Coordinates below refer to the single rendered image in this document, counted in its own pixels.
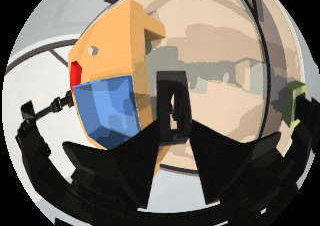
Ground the blue open tray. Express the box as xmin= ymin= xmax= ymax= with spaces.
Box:
xmin=73 ymin=75 xmax=141 ymax=150

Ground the red rectangular block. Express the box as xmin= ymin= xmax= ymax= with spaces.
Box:
xmin=70 ymin=61 xmax=82 ymax=92

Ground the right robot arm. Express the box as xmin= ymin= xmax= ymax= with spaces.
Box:
xmin=15 ymin=95 xmax=69 ymax=150

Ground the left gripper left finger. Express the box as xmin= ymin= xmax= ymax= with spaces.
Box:
xmin=62 ymin=120 xmax=160 ymax=209

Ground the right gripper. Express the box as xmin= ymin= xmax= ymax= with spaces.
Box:
xmin=20 ymin=100 xmax=51 ymax=157

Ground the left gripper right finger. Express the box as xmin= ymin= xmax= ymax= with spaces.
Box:
xmin=189 ymin=119 xmax=281 ymax=205

